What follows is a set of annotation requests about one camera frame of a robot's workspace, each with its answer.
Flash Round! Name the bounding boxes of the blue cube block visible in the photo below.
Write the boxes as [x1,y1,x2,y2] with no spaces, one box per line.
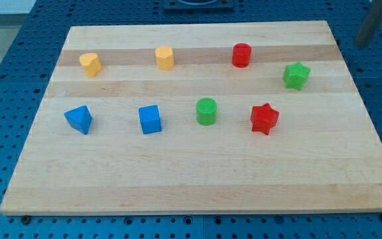
[139,105,162,134]

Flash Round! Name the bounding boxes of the dark grey robot arm rod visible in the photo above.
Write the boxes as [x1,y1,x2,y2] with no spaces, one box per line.
[354,0,382,48]

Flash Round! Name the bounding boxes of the green cylinder block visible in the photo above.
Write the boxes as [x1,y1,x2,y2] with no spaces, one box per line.
[196,98,218,125]

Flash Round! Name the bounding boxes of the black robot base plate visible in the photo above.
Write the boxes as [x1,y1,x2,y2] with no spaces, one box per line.
[162,0,234,13]

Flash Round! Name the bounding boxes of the yellow heart block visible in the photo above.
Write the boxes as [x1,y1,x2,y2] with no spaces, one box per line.
[79,52,102,78]

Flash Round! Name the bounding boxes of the blue triangle block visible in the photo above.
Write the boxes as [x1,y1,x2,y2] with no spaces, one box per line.
[64,106,92,135]

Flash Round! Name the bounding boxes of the red star block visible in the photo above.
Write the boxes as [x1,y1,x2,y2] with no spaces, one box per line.
[250,103,280,135]

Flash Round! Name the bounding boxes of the green star block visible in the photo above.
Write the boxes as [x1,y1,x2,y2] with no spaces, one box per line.
[283,62,311,90]

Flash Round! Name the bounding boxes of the wooden board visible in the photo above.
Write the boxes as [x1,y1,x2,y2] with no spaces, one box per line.
[0,21,382,216]

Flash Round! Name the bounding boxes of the red cylinder block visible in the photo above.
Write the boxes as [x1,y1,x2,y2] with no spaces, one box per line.
[231,43,252,68]

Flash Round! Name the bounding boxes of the yellow hexagon block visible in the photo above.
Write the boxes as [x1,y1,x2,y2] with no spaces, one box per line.
[155,46,174,70]

